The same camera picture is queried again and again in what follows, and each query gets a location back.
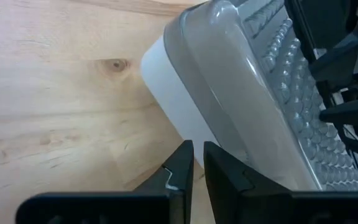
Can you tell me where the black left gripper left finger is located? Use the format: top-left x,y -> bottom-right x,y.
15,139 -> 195,224

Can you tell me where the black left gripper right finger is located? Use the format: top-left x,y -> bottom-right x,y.
203,141 -> 358,224

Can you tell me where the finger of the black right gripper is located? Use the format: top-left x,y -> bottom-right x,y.
318,94 -> 358,127
310,0 -> 358,83

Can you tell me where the grey plastic bin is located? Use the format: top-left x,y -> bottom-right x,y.
162,0 -> 358,192

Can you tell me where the white plastic supply box base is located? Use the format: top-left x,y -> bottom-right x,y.
140,35 -> 220,170

